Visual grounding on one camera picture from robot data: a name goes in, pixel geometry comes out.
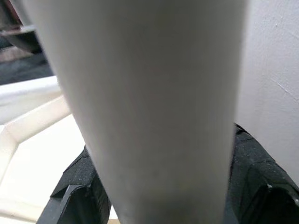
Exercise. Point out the white plastic table leg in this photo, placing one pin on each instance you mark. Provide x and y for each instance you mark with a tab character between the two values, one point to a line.
151	105

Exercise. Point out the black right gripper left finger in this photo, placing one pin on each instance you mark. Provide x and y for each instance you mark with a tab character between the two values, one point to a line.
77	186

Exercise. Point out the white plastic table top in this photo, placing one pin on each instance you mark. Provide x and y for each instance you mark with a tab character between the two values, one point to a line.
35	151

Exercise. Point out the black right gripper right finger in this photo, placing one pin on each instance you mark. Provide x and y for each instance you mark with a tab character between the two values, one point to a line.
257	182

